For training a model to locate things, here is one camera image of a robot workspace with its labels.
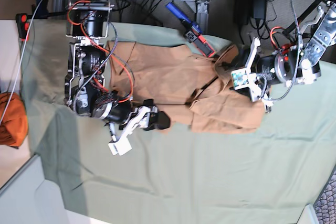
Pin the tan orange T-shirt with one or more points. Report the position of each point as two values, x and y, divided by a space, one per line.
190 88

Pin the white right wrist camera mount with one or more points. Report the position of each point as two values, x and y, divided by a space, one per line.
131 129

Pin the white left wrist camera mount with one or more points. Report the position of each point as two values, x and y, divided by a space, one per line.
256 83

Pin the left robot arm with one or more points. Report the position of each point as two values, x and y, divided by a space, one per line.
297 52

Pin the patterned grey mat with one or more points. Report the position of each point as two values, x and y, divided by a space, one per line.
325 204

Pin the folded dark orange cloth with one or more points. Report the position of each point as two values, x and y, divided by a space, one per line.
14 126

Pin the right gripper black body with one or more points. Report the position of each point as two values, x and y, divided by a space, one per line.
122 114

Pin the blue orange bar clamp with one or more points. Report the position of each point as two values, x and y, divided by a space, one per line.
193 33

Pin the sage green table cloth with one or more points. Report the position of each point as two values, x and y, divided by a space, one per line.
178 176

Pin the aluminium frame post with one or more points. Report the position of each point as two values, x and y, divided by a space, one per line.
201 10

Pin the blue black corner clamp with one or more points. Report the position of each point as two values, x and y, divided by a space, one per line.
22 19

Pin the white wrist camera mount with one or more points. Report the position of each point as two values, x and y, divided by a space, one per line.
256 83
131 129

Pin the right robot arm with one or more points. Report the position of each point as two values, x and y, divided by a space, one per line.
85 90

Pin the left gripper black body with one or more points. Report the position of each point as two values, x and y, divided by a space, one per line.
273 66

